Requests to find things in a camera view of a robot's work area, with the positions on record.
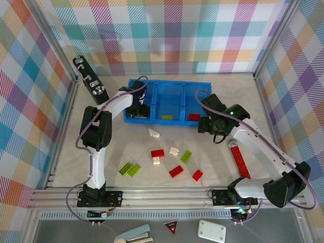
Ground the aluminium side rail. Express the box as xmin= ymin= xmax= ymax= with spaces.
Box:
xmin=254 ymin=73 xmax=292 ymax=187
xmin=45 ymin=80 xmax=79 ymax=188

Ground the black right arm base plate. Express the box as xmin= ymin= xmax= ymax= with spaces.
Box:
xmin=211 ymin=188 xmax=259 ymax=206

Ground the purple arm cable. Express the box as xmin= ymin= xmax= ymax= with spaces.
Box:
xmin=66 ymin=75 xmax=149 ymax=224
xmin=194 ymin=88 xmax=319 ymax=225

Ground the aluminium mounting rail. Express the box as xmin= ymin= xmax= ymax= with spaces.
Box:
xmin=27 ymin=186 xmax=309 ymax=211

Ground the right small controller board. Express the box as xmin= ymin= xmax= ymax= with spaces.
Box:
xmin=230 ymin=207 xmax=249 ymax=226

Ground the aluminium frame post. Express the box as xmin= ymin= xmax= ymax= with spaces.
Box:
xmin=252 ymin=0 xmax=302 ymax=79
xmin=26 ymin=0 xmax=79 ymax=86

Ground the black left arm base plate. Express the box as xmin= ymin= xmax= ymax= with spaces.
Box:
xmin=76 ymin=190 xmax=124 ymax=209

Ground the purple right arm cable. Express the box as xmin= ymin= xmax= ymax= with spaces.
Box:
xmin=194 ymin=88 xmax=319 ymax=225

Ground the black power strip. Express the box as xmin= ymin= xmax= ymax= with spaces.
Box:
xmin=72 ymin=56 xmax=111 ymax=105

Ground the small controller board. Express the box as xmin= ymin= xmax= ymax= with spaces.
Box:
xmin=87 ymin=209 xmax=112 ymax=227
xmin=230 ymin=207 xmax=249 ymax=226

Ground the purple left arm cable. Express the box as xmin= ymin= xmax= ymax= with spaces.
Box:
xmin=66 ymin=75 xmax=149 ymax=224

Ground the red triangular badge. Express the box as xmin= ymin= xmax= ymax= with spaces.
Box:
xmin=163 ymin=220 xmax=179 ymax=235

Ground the blue three-compartment bin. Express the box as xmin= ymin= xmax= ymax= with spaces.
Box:
xmin=123 ymin=78 xmax=213 ymax=127

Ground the light blue stapler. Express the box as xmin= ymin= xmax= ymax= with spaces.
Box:
xmin=113 ymin=223 xmax=154 ymax=243

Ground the long red lego brick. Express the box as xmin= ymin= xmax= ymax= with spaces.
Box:
xmin=227 ymin=138 xmax=252 ymax=179

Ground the left small controller board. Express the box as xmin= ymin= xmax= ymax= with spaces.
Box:
xmin=87 ymin=209 xmax=112 ymax=227

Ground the slotted metal cable duct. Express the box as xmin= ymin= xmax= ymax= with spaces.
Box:
xmin=39 ymin=211 xmax=233 ymax=220

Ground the white rectangular plate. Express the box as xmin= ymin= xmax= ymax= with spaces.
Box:
xmin=197 ymin=219 xmax=227 ymax=243

